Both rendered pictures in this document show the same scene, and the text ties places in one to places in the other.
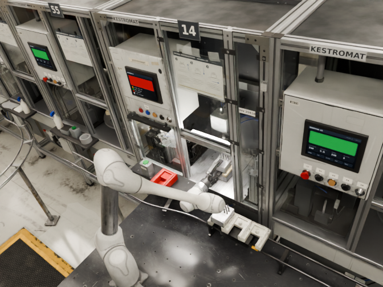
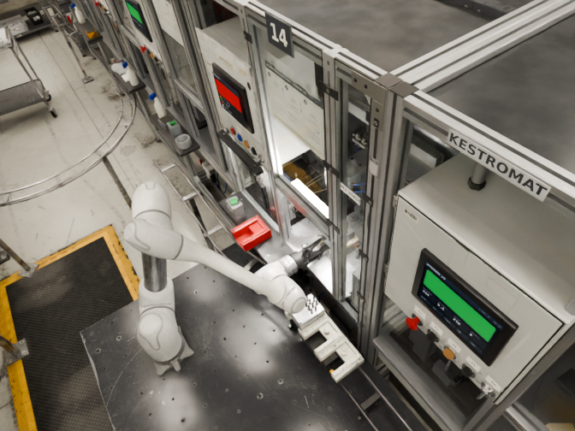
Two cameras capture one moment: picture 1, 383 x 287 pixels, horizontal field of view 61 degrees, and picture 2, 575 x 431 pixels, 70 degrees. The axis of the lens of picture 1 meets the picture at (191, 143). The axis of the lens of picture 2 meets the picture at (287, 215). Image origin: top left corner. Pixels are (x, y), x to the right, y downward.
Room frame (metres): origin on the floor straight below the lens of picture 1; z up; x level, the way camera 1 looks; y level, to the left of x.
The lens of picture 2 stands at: (0.47, -0.40, 2.51)
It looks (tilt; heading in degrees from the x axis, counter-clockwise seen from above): 49 degrees down; 20
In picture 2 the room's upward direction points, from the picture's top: 9 degrees counter-clockwise
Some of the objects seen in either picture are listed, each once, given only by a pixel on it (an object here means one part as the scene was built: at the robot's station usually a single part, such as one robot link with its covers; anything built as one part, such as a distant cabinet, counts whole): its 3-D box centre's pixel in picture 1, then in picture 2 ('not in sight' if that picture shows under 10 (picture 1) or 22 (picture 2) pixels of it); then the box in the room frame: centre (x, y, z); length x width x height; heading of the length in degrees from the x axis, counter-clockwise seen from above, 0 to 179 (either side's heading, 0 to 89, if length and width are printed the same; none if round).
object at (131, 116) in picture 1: (148, 121); (239, 149); (1.76, 0.25, 1.37); 0.36 x 0.04 x 0.04; 48
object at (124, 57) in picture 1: (154, 79); (257, 90); (1.86, 0.16, 1.60); 0.42 x 0.29 x 0.46; 48
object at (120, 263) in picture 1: (121, 265); (157, 333); (1.08, 0.53, 0.85); 0.18 x 0.16 x 0.22; 28
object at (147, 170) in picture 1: (147, 167); (237, 209); (1.75, 0.34, 0.97); 0.08 x 0.08 x 0.12; 48
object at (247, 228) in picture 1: (238, 229); (323, 338); (1.20, -0.20, 0.84); 0.36 x 0.14 x 0.10; 48
